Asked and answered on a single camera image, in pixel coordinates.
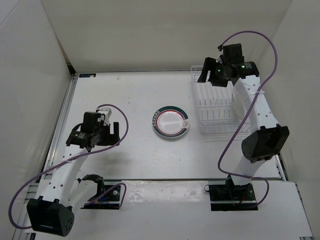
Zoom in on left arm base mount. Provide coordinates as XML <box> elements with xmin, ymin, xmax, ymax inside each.
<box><xmin>82</xmin><ymin>180</ymin><xmax>127</xmax><ymax>210</ymax></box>

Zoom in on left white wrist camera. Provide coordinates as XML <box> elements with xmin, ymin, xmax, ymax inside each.
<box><xmin>96</xmin><ymin>106</ymin><xmax>112</xmax><ymax>126</ymax></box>

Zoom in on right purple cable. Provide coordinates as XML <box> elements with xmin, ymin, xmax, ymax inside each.
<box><xmin>217</xmin><ymin>30</ymin><xmax>279</xmax><ymax>208</ymax></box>

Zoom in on purple cable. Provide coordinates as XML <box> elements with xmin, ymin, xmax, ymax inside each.
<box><xmin>217</xmin><ymin>30</ymin><xmax>279</xmax><ymax>208</ymax></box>
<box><xmin>8</xmin><ymin>104</ymin><xmax>130</xmax><ymax>230</ymax></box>

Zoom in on blue table sticker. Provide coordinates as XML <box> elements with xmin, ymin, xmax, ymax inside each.
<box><xmin>78</xmin><ymin>73</ymin><xmax>97</xmax><ymax>78</ymax></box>

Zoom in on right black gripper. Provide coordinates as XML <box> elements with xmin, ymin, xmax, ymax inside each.
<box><xmin>197</xmin><ymin>57</ymin><xmax>230</xmax><ymax>88</ymax></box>

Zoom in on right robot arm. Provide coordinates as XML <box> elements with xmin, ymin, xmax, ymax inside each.
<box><xmin>197</xmin><ymin>43</ymin><xmax>290</xmax><ymax>200</ymax></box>

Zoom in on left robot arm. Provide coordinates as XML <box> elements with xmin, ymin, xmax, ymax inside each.
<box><xmin>26</xmin><ymin>107</ymin><xmax>120</xmax><ymax>237</ymax></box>

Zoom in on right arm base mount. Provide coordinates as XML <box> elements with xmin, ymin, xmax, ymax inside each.
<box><xmin>203</xmin><ymin>177</ymin><xmax>258</xmax><ymax>212</ymax></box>

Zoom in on white wire dish rack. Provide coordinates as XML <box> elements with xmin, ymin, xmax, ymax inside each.
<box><xmin>190</xmin><ymin>65</ymin><xmax>241</xmax><ymax>136</ymax></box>

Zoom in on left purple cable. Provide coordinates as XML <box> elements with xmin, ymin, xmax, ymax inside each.
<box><xmin>8</xmin><ymin>104</ymin><xmax>130</xmax><ymax>230</ymax></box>

